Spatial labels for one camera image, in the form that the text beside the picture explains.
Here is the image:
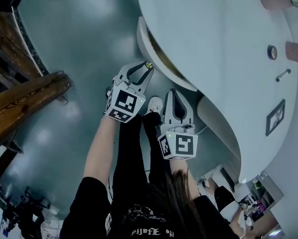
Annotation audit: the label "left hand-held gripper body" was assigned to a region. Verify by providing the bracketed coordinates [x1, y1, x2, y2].
[105, 75, 147, 123]

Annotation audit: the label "black trousers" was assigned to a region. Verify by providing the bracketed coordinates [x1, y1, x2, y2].
[113, 112, 172, 204]

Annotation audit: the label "black metal equipment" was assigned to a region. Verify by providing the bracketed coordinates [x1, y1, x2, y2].
[3, 185, 51, 236]

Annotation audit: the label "black and white marker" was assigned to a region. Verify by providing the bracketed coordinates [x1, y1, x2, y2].
[275, 68, 292, 82]

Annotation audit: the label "white cable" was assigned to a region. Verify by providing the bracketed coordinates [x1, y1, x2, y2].
[195, 124, 209, 135]

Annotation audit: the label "white curved desk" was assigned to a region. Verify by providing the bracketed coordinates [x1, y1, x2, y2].
[136, 0, 298, 184]

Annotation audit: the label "wooden desk drawer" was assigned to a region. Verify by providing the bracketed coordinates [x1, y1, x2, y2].
[136, 16, 198, 92]

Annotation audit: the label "pink vase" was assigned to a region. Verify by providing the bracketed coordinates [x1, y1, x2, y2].
[260, 0, 293, 9]

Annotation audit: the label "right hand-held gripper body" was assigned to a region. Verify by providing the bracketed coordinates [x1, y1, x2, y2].
[157, 122, 198, 161]

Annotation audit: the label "pink pen cup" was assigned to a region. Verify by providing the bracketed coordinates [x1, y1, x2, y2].
[285, 41, 298, 66]

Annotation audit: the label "white sneaker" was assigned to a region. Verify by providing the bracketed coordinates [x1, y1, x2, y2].
[144, 96, 164, 116]

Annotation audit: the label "black printed t-shirt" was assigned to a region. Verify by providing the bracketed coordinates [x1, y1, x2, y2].
[60, 177, 239, 239]

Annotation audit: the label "black picture frame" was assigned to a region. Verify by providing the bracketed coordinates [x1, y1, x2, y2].
[265, 99, 286, 137]

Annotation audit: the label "person's left forearm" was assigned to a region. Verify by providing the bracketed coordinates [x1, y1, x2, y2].
[83, 115, 120, 186]

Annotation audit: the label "brown wooden stair stringer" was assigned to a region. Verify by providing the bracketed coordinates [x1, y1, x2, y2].
[0, 70, 74, 144]

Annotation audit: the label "dark wooden staircase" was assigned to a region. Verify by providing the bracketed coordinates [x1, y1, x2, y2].
[0, 6, 50, 179]

